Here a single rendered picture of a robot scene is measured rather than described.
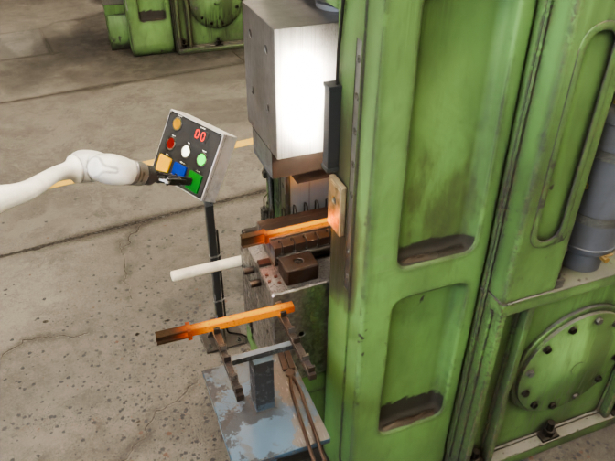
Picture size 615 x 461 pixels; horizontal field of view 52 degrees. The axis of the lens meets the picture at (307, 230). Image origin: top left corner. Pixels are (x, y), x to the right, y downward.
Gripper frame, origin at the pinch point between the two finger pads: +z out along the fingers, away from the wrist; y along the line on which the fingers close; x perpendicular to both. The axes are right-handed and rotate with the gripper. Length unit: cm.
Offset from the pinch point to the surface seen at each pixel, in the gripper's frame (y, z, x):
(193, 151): -5.8, 5.4, 11.0
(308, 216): 48, 20, 6
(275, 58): 58, -37, 54
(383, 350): 100, 13, -20
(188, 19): -349, 265, 75
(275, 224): 42.8, 8.9, 0.2
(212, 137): 1.9, 5.4, 19.4
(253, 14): 42, -34, 64
